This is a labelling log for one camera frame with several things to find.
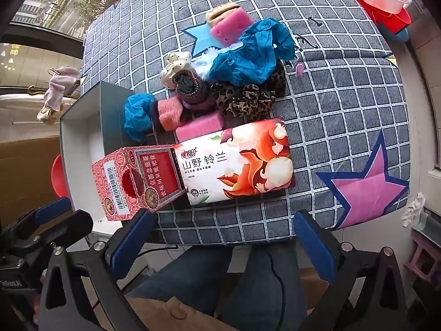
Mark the person's right leg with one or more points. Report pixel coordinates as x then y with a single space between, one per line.
255 282

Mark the floral tissue packet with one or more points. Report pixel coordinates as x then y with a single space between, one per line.
241 165

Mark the teal crinkled cloth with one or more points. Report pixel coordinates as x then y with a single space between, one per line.
248 58

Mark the pink towel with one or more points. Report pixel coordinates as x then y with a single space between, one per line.
58 86

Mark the light blue fluffy scrunchie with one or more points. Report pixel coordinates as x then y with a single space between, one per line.
203 63

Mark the red patterned medicine box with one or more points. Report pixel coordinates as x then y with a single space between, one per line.
117 186

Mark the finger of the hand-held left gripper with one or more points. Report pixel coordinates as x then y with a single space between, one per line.
74 224
51 211

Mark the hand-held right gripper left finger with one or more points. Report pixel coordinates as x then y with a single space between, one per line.
131 241

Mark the white polka dot scrunchie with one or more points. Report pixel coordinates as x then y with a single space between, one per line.
172 72

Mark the beige sock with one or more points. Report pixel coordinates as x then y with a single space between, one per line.
220 10

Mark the person's leg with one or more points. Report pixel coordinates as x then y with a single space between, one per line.
165 282
255 282

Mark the pink fuzzy sock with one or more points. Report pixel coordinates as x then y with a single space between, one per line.
168 113

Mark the white crumpled cloth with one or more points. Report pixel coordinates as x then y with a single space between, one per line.
415 210

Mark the red plastic basin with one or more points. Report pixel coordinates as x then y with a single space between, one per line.
392 20

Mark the blue plastic basin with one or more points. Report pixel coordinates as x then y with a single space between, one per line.
402 35

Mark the grey bin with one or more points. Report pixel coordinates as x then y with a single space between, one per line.
430 227

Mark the red plastic chair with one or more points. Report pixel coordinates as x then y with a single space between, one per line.
59 179

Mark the pink sponge with holes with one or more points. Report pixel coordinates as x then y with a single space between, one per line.
229 27

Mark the grey checked star tablecloth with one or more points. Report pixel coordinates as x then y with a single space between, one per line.
344 110

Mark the person's left leg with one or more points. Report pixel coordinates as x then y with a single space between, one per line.
165 282

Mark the pink sponge block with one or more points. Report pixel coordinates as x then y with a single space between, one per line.
199 129

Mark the purple knitted sock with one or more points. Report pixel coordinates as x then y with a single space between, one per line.
193 91

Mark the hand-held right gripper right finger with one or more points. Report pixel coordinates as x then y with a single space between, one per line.
315 248

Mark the pink plastic stool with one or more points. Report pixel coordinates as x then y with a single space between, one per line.
422 262

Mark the grey cardboard box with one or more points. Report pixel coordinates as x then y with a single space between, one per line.
82 134

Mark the pink hair clip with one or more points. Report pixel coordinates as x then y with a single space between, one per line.
299 70

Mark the leopard print scrunchie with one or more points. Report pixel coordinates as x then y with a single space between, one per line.
277 81
237 101

